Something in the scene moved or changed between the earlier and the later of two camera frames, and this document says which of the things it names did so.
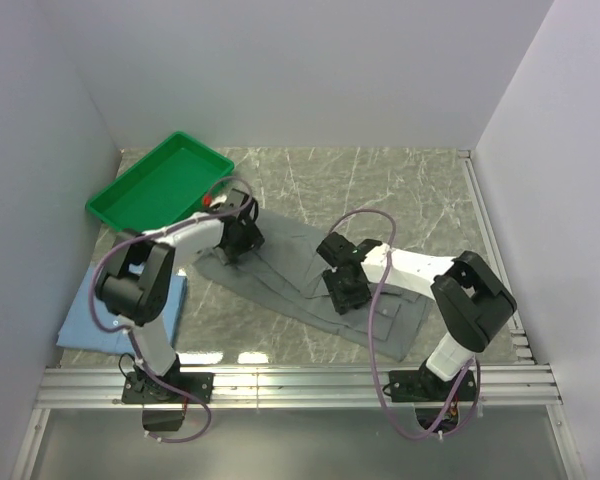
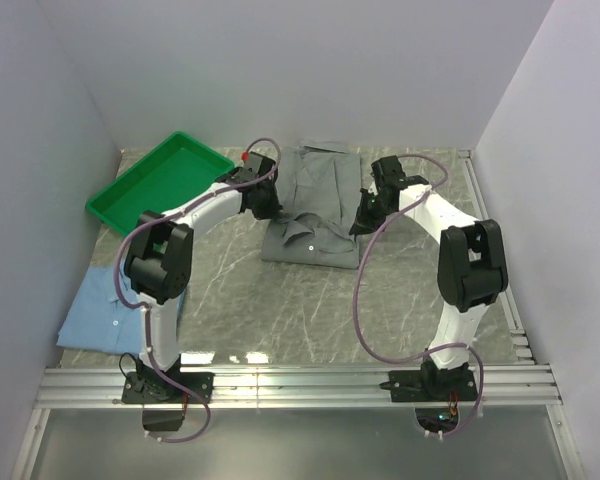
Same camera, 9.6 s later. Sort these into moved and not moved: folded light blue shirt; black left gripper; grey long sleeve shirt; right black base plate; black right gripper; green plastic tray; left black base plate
Moved: grey long sleeve shirt; black right gripper; black left gripper
Not moved: folded light blue shirt; right black base plate; green plastic tray; left black base plate
